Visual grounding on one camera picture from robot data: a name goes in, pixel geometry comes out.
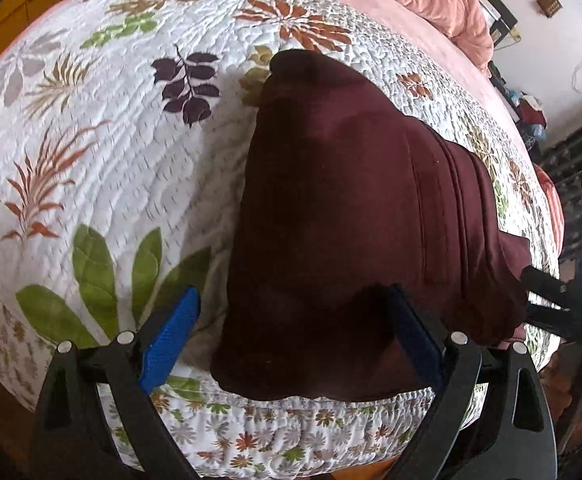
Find white floral quilt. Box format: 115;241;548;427
0;0;564;471

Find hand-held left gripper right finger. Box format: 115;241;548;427
386;284;558;480

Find dark red cloth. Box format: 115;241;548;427
521;92;548;126

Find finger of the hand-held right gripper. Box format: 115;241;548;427
521;265;569;303
523;304;572;331

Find dark patterned curtain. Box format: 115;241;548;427
541;95;582;261

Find dark bedside table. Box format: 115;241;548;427
488;60;546;146

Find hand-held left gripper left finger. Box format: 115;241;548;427
31;286;207;480

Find pink bed sheet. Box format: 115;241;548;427
291;0;536;161

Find maroon pants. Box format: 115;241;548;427
210;49;532;403

